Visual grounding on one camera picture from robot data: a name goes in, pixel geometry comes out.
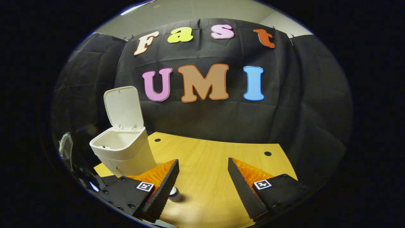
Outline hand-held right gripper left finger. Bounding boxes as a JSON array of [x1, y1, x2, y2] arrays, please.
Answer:
[[95, 159, 180, 222]]

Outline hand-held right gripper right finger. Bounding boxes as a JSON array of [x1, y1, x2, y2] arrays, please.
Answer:
[[227, 157, 312, 221]]

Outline blue pop can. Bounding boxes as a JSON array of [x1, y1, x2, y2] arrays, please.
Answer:
[[169, 187, 183, 202]]

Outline white desktop garbage bin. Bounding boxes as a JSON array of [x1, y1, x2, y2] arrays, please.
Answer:
[[90, 86, 158, 176]]

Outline black backdrop cloth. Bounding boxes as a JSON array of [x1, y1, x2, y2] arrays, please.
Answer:
[[51, 18, 353, 197]]

